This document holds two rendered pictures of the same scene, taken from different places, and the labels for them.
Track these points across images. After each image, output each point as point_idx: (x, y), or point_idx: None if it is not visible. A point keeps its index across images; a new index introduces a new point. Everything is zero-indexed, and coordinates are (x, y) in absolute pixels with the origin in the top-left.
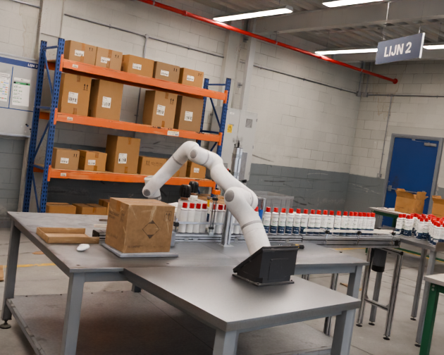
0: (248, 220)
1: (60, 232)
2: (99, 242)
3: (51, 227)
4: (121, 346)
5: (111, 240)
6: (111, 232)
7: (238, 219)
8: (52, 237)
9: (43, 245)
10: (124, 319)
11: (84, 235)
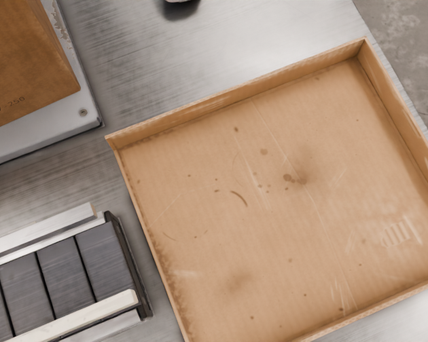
0: None
1: (348, 315)
2: (108, 177)
3: (413, 290)
4: None
5: (46, 17)
6: (35, 1)
7: None
8: (345, 43)
9: (365, 26)
10: None
11: (200, 315)
